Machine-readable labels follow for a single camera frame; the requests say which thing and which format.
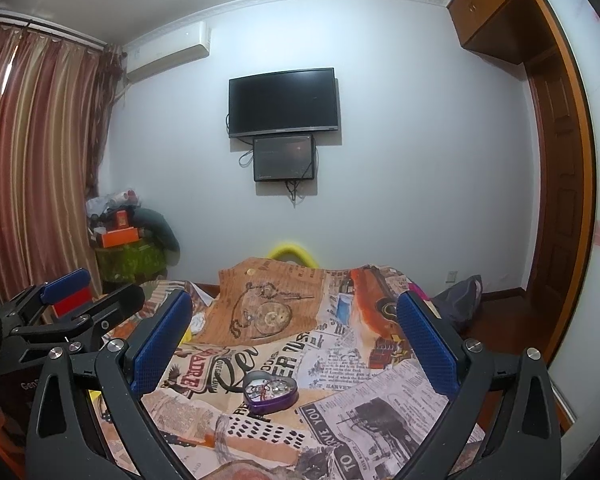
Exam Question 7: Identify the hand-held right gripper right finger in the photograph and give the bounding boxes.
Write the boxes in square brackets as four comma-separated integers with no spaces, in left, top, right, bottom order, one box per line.
[396,290,563,480]

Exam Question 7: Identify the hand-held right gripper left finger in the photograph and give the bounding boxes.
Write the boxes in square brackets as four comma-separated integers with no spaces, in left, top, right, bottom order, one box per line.
[25,290,196,480]

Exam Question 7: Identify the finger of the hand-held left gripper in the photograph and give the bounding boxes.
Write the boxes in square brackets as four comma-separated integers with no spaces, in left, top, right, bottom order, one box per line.
[12,284,146,361]
[0,268,92,329]

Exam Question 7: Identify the red beaded bracelet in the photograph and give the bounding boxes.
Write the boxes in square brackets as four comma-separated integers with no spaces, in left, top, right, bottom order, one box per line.
[249,379,278,403]

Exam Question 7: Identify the purple heart-shaped tin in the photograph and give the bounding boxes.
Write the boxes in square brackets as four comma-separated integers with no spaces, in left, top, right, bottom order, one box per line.
[242,370,299,415]

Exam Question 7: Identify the red box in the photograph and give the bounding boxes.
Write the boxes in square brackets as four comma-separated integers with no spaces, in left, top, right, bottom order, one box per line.
[52,287,96,320]

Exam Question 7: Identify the green patterned cloth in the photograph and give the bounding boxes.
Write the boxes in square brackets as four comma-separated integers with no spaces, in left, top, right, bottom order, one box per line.
[95,240,168,284]

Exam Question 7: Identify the grey bag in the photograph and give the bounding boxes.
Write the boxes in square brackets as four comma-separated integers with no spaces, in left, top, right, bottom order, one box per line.
[430,275,483,334]

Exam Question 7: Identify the orange cloth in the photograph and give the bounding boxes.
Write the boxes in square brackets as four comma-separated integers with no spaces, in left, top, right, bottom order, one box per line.
[0,405,31,463]

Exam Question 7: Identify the flat orange box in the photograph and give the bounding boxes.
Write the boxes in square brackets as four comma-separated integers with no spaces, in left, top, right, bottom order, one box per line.
[99,227,142,249]

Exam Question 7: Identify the dark green pillow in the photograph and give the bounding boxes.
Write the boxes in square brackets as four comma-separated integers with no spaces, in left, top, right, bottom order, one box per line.
[132,207,181,266]

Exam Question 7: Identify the white plastic bags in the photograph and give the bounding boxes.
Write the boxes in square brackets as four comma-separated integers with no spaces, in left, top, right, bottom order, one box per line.
[86,189,141,222]

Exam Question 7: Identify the newspaper print blanket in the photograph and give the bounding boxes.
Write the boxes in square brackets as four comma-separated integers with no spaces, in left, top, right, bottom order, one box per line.
[87,257,486,480]

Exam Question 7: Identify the striped brown curtain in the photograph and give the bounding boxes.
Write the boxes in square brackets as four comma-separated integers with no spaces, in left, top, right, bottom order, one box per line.
[0,10,126,306]

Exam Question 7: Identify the brown wooden door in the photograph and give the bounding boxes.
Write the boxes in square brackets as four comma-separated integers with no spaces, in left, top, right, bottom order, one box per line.
[522,55,590,351]

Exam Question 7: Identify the small black monitor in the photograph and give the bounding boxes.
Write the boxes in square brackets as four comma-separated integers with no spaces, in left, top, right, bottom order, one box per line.
[252,133,316,182]

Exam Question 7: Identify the white air conditioner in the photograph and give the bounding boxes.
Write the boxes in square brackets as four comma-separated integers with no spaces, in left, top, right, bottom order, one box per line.
[125,21,211,84]

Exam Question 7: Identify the wooden overhead cabinet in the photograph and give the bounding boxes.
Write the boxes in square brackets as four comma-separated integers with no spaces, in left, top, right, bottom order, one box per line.
[447,0,571,66]

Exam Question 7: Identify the yellow ring cushion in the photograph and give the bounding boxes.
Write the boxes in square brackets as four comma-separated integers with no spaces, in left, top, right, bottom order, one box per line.
[270,241,322,266]

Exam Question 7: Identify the black wall television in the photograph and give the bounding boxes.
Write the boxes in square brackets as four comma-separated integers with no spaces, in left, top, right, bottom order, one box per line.
[228,67,341,139]

